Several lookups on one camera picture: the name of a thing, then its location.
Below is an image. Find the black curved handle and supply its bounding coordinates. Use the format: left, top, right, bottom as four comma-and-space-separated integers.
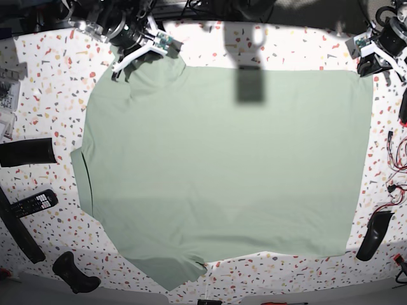
356, 211, 393, 262

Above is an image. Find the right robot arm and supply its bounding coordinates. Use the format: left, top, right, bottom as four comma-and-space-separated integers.
64, 1, 173, 81

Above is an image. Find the black game controller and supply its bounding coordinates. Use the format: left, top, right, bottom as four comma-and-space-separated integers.
52, 251, 101, 294

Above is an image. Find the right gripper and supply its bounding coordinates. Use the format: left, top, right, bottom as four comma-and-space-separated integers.
107, 17, 167, 81

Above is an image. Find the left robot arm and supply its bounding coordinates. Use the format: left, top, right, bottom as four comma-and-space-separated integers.
354, 1, 406, 82

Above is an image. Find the small red clip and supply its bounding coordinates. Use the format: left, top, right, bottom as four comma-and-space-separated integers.
394, 254, 404, 265

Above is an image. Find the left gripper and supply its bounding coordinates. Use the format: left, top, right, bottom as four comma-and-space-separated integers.
359, 17, 406, 82

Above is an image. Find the red and black wire bundle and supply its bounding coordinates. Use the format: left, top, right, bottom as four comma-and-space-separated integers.
371, 130, 407, 220

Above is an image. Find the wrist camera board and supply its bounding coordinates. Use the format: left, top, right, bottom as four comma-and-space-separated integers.
353, 33, 370, 51
154, 30, 173, 50

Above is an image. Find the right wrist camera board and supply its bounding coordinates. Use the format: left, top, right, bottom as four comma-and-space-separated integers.
154, 30, 173, 50

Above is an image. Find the light green T-shirt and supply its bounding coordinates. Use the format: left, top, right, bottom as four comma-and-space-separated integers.
71, 56, 373, 290

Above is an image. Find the black cylinder roll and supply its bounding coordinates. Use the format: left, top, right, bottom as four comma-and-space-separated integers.
1, 138, 57, 167

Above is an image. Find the long black bar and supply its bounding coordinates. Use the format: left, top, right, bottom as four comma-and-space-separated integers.
1, 189, 46, 264

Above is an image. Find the black TV remote control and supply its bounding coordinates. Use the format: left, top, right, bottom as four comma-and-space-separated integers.
10, 189, 58, 218

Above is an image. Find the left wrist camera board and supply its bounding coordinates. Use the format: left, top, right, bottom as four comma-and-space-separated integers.
353, 33, 370, 51

